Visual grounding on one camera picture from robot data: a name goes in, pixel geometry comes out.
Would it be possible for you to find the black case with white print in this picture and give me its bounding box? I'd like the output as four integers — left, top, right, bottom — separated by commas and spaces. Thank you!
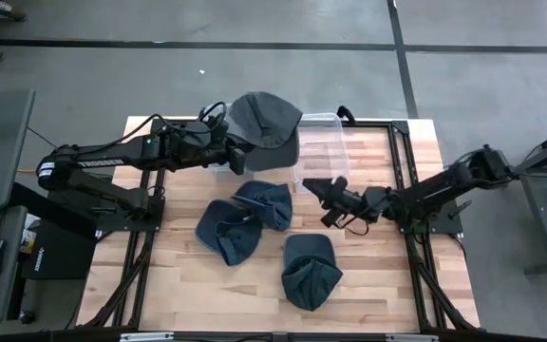
20, 175, 113, 281

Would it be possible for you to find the small white yellow packet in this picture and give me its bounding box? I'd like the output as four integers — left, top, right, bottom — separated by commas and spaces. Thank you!
19, 213, 42, 256

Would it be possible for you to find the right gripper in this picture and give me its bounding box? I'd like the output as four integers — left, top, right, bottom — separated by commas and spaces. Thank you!
302, 176, 375, 229

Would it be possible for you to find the dark grey cap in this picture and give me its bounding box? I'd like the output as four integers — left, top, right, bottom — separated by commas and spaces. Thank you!
228, 91, 304, 149

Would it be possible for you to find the black curved handle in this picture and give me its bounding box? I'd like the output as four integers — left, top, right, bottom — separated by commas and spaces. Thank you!
337, 104, 358, 126

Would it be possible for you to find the dark blue cap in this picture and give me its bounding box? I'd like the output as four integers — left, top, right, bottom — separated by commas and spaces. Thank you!
281, 233, 345, 313

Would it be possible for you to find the black aluminium frame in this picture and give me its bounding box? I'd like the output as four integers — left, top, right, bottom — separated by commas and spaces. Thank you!
81, 117, 481, 333

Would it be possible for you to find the grey metal stand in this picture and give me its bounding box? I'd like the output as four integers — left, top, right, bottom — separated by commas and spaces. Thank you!
513, 121, 547, 276

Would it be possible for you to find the silver bracket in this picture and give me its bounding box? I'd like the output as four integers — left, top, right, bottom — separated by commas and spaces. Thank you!
119, 332, 175, 342
386, 333, 440, 342

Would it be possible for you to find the black floor cable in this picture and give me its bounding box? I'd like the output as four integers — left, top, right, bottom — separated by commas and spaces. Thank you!
26, 125, 61, 151

